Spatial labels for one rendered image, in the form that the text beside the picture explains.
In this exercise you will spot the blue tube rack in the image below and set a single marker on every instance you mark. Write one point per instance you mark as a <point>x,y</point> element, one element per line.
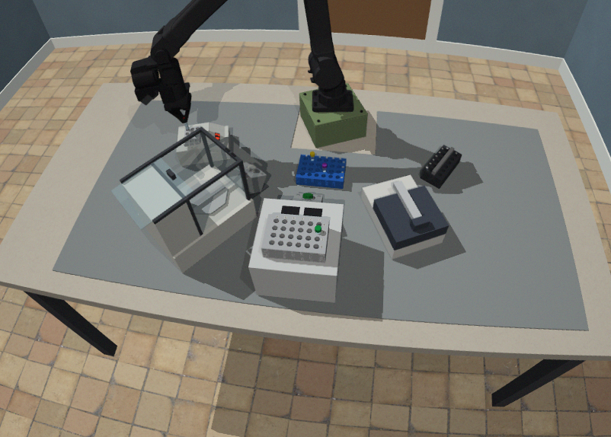
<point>314,176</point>

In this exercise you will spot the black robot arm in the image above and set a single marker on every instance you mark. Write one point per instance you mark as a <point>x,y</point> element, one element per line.
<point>325,70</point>

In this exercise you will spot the white block with round holes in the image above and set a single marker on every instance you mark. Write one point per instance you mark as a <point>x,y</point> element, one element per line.
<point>220,132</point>

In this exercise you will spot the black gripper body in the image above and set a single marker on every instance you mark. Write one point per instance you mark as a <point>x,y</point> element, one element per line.
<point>181,95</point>

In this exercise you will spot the grey bench mat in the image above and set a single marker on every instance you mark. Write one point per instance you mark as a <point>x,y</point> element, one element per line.
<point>505,261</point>

